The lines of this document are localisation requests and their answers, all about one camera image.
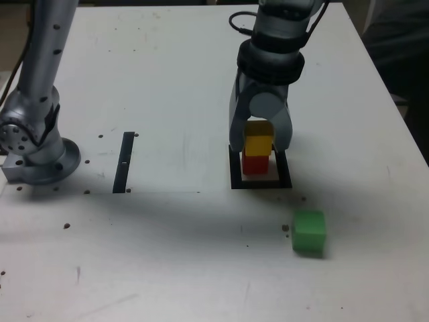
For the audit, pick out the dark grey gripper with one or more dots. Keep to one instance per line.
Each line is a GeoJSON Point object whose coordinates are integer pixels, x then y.
{"type": "Point", "coordinates": [268, 88]}

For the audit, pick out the yellow cube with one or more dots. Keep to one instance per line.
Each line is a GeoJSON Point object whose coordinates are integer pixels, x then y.
{"type": "Point", "coordinates": [258, 146]}

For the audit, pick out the red cube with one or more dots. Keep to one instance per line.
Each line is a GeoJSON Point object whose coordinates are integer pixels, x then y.
{"type": "Point", "coordinates": [254, 166]}

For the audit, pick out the green cube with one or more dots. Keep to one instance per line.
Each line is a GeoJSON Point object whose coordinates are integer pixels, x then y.
{"type": "Point", "coordinates": [308, 231]}

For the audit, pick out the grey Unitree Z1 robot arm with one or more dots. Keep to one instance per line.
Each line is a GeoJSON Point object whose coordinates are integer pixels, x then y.
{"type": "Point", "coordinates": [37, 84]}

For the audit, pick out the black tape square outline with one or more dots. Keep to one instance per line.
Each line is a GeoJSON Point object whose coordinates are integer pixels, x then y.
{"type": "Point", "coordinates": [285, 174]}

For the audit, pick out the black tape strip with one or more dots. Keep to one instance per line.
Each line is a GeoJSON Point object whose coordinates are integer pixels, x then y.
{"type": "Point", "coordinates": [122, 167]}

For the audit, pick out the person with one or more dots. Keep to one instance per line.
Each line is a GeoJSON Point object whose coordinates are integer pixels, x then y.
{"type": "Point", "coordinates": [395, 40]}

